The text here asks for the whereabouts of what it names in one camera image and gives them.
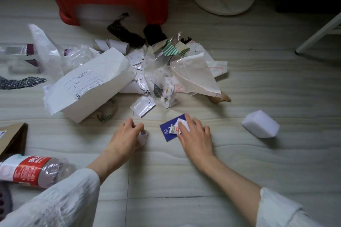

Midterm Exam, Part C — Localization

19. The blue card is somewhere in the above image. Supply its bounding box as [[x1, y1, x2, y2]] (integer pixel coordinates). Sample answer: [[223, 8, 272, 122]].
[[159, 113, 191, 142]]

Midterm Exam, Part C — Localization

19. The clear plastic box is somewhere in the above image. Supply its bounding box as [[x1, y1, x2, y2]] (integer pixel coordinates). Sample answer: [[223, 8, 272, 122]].
[[0, 44, 39, 73]]

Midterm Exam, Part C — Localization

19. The red-lined waste basket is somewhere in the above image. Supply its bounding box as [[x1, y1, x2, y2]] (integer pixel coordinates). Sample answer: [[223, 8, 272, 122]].
[[0, 181, 13, 221]]

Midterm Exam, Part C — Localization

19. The black white patterned cloth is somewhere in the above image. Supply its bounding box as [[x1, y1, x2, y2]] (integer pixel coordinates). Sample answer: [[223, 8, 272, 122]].
[[0, 76, 47, 90]]

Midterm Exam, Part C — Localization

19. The white foam block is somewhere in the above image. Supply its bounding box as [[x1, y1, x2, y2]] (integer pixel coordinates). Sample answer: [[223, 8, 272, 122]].
[[242, 110, 280, 139]]

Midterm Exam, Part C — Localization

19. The plastic bottle red label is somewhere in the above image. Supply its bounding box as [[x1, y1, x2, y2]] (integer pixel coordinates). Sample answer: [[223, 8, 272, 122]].
[[0, 154, 76, 189]]

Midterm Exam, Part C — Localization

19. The person's right hand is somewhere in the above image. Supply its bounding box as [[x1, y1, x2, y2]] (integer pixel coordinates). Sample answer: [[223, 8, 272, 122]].
[[177, 113, 215, 166]]

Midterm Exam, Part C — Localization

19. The person's left forearm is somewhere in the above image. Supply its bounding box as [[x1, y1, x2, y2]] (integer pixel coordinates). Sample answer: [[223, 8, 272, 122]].
[[86, 149, 128, 185]]

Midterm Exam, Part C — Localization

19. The white parcel bag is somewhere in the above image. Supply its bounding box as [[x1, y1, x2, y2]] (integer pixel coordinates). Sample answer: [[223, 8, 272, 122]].
[[42, 48, 136, 123]]

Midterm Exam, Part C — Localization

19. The black mesh piece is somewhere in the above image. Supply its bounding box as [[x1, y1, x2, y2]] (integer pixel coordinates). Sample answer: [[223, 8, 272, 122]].
[[107, 12, 146, 49], [143, 24, 168, 46]]

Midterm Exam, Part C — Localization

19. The white right sleeve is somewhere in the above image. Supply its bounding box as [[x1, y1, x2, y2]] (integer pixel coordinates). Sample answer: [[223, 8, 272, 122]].
[[255, 187, 325, 227]]

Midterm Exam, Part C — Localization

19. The person's right forearm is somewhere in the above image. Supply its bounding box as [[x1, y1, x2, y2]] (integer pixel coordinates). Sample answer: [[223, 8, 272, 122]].
[[197, 155, 261, 226]]

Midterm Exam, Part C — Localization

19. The person's left hand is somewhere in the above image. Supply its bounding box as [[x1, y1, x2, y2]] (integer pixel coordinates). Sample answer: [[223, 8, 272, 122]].
[[105, 118, 145, 161]]

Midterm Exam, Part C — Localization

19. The brown labelled cardboard mailer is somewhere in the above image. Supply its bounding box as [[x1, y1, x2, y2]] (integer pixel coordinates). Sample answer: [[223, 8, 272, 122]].
[[0, 122, 28, 161]]

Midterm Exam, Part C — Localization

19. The white left sleeve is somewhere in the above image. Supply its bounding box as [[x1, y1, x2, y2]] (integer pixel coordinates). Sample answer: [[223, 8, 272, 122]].
[[0, 168, 101, 227]]

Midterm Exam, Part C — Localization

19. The white sleeve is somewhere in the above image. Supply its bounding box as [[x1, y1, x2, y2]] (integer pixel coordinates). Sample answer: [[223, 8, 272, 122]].
[[255, 187, 325, 227], [0, 168, 101, 227]]

